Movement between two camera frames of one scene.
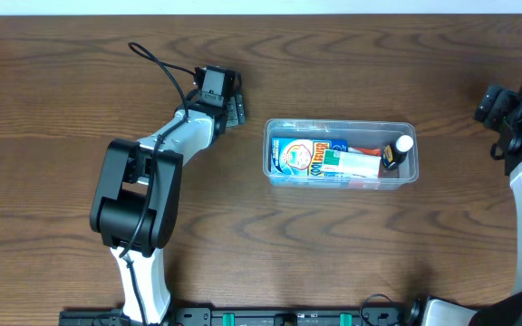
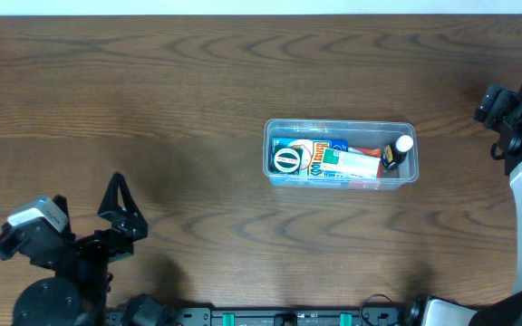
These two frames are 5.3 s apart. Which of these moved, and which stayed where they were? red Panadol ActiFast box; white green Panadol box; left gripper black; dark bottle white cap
Moved: left gripper black
Stayed: white green Panadol box; dark bottle white cap; red Panadol ActiFast box
